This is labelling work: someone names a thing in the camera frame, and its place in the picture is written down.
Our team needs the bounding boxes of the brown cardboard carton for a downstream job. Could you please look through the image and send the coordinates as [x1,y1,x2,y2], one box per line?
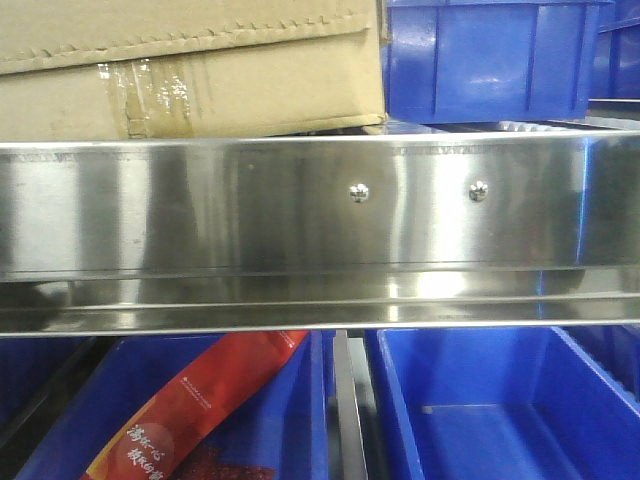
[1,1,385,141]

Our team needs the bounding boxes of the blue bin on upper shelf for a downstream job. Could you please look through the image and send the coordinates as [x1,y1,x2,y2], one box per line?
[383,1,604,124]

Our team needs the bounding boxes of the metal divider between bins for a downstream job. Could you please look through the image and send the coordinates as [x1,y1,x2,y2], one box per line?
[333,330,368,480]

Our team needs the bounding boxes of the blue bin holding snack bag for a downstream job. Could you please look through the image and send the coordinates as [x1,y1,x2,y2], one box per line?
[17,333,329,479]

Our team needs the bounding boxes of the red snack bag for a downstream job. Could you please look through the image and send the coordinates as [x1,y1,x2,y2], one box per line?
[82,330,308,479]

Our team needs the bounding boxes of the empty blue bin lower right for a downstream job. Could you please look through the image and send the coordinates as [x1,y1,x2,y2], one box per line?
[365,327,639,479]

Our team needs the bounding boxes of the blue bin lower far right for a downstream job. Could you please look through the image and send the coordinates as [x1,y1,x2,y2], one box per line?
[566,325,639,399]

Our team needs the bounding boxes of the blue bin lower far left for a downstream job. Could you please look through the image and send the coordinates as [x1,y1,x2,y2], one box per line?
[1,337,83,426]

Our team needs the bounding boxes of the blue bin upper far right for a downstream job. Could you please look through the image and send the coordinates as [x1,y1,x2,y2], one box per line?
[590,0,639,99]

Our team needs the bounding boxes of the left rail screw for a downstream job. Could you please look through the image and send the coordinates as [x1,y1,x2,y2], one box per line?
[349,183,370,203]

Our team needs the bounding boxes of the rail screw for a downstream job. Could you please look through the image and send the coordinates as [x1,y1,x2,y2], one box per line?
[468,180,489,203]
[349,183,370,203]

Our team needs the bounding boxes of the right rail screw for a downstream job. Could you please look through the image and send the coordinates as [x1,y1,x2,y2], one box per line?
[468,180,489,203]

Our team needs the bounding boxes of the stainless steel shelf rail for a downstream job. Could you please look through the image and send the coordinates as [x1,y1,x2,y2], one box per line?
[1,130,639,336]

